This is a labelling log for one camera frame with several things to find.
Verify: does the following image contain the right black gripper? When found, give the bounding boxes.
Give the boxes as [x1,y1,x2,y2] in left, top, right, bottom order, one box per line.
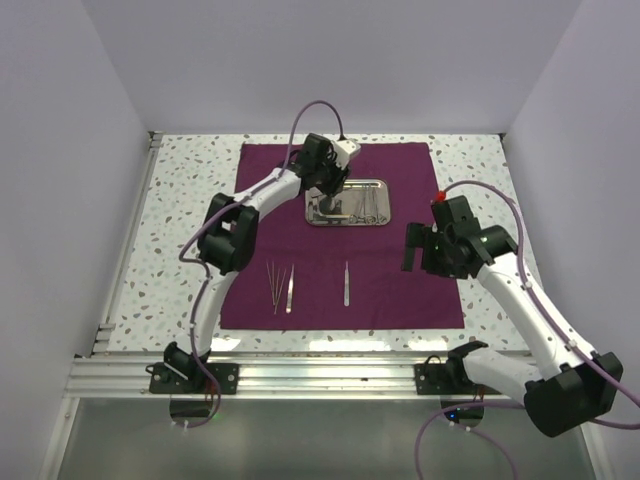
[402,221,468,280]

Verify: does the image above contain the steel forceps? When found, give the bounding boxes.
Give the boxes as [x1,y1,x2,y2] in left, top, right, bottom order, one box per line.
[349,186,369,224]

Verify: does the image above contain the steel scissors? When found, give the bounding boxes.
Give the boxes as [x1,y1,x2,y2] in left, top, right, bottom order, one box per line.
[363,183,387,226]

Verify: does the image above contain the purple surgical cloth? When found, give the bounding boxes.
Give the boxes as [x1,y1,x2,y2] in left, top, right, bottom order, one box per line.
[220,143,464,332]

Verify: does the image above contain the thin steel tweezers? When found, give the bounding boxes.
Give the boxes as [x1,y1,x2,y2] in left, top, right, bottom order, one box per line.
[266,261,276,305]
[274,269,287,313]

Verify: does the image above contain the wide steel tweezers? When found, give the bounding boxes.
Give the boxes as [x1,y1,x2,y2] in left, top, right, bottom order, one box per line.
[285,264,295,314]

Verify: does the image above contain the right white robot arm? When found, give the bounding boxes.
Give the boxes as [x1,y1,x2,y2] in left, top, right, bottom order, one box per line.
[401,196,623,437]

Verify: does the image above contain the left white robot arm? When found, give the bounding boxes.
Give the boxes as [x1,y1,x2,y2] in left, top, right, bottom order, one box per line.
[164,134,361,393]

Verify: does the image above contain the steel instrument tray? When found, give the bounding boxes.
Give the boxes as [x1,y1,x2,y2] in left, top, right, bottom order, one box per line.
[305,179,392,227]

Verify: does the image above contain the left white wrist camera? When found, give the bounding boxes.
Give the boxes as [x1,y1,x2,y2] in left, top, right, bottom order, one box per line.
[333,139,361,168]

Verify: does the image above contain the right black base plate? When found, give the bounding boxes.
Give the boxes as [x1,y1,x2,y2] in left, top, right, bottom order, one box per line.
[413,355,499,396]

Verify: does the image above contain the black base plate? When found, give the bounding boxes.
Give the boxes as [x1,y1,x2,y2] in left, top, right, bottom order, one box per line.
[413,355,499,396]
[145,362,240,395]

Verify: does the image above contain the aluminium mounting rail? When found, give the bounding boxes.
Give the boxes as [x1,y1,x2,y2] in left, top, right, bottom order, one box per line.
[64,352,591,401]

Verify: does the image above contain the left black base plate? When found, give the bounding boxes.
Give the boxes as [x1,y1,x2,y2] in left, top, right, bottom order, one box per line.
[145,362,240,395]

